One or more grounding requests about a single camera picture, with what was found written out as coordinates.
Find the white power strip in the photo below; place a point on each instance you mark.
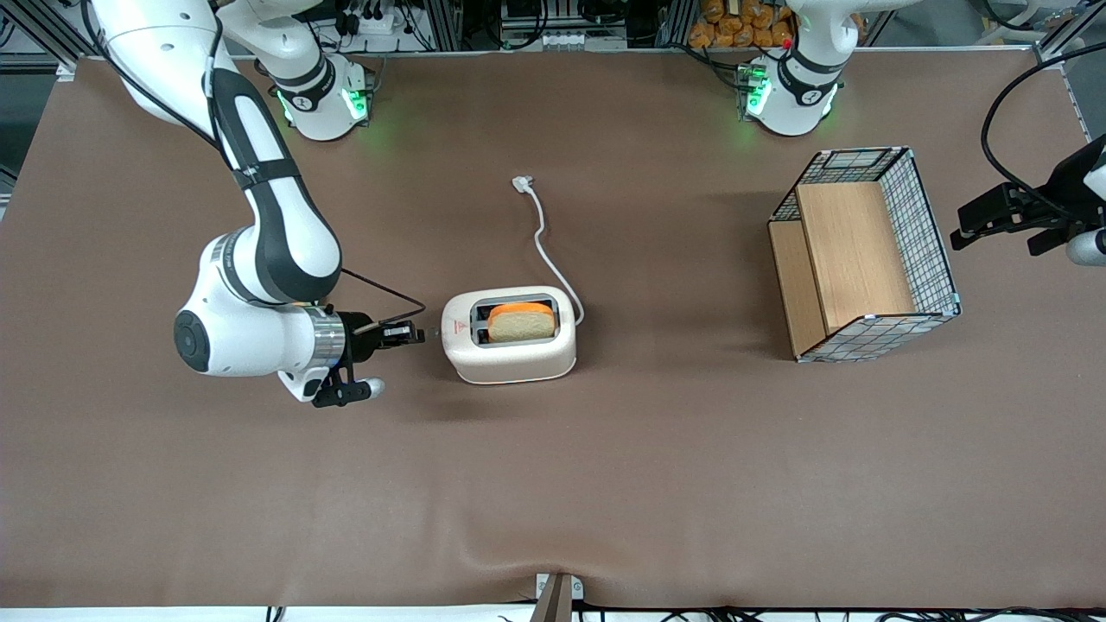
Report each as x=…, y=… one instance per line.
x=371, y=22

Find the white two-slot toaster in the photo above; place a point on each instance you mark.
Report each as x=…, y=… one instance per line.
x=510, y=361

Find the bread slice with orange crust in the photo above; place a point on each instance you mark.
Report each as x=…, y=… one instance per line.
x=521, y=326

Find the bag of orange buns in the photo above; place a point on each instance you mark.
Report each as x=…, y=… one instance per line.
x=734, y=26

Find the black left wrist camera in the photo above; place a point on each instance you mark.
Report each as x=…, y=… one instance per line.
x=1047, y=242

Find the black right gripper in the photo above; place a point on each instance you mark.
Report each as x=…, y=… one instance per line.
x=360, y=335

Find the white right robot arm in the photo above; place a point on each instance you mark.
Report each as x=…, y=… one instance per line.
x=251, y=337

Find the aluminium frame post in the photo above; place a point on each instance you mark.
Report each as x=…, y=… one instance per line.
x=1067, y=30
x=43, y=30

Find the brown table mat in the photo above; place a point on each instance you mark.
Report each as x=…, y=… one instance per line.
x=605, y=484

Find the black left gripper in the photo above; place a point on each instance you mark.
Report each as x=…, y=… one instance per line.
x=1056, y=197

